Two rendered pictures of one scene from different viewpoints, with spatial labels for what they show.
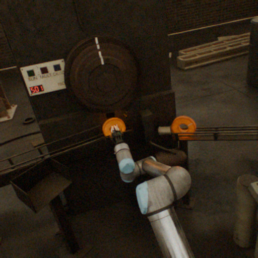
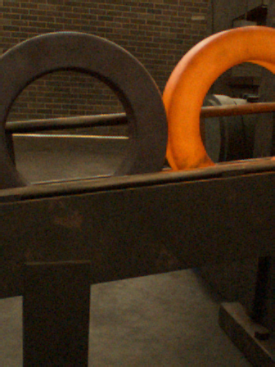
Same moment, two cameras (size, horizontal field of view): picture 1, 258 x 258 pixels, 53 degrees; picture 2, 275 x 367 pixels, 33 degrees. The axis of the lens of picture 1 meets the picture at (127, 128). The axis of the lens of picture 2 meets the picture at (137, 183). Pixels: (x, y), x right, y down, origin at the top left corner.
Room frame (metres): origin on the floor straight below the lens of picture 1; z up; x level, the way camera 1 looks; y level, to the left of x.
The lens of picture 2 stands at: (0.95, 1.15, 0.68)
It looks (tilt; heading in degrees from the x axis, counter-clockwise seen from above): 11 degrees down; 353
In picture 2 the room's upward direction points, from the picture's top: 3 degrees clockwise
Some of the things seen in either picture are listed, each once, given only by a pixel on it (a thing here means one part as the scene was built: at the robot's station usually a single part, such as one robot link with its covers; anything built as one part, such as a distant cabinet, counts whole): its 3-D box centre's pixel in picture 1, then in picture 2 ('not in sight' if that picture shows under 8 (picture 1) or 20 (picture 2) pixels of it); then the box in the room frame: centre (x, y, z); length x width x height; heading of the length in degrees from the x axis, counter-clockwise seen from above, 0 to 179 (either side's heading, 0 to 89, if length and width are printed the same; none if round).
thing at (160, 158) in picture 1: (171, 180); not in sight; (1.46, -0.25, 0.27); 0.22 x 0.13 x 0.53; 99
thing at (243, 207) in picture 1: (245, 212); not in sight; (1.08, -0.63, 0.26); 0.12 x 0.12 x 0.52
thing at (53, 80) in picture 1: (46, 77); not in sight; (1.60, 0.44, 1.15); 0.26 x 0.02 x 0.18; 99
